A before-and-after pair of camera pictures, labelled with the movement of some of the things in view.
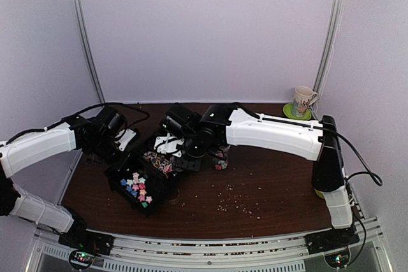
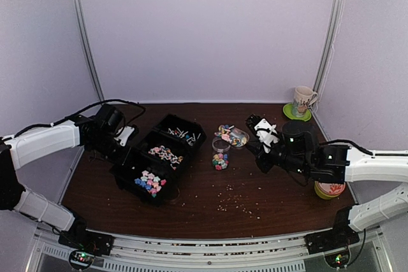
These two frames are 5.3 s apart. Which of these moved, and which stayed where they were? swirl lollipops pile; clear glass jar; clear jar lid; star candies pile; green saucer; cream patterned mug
Moved: swirl lollipops pile; star candies pile
Stayed: clear glass jar; clear jar lid; green saucer; cream patterned mug
